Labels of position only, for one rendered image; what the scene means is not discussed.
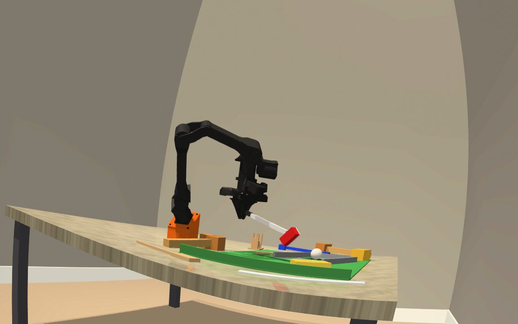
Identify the blue putter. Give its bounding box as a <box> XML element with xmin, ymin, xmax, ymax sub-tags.
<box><xmin>278</xmin><ymin>244</ymin><xmax>330</xmax><ymax>254</ymax></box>

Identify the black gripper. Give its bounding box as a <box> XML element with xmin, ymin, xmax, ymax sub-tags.
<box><xmin>219</xmin><ymin>174</ymin><xmax>268</xmax><ymax>220</ymax></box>

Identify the yellow rectangular block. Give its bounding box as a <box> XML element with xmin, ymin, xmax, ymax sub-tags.
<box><xmin>351</xmin><ymin>249</ymin><xmax>371</xmax><ymax>261</ymax></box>
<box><xmin>290</xmin><ymin>259</ymin><xmax>331</xmax><ymax>268</ymax></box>

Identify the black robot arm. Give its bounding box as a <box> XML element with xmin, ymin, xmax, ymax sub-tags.
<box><xmin>171</xmin><ymin>120</ymin><xmax>278</xmax><ymax>225</ymax></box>

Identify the white golf ball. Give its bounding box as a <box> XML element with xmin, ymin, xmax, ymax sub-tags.
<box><xmin>311</xmin><ymin>248</ymin><xmax>322</xmax><ymax>260</ymax></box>

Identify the green flat mat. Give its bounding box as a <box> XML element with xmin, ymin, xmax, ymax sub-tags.
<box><xmin>190</xmin><ymin>250</ymin><xmax>371</xmax><ymax>281</ymax></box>

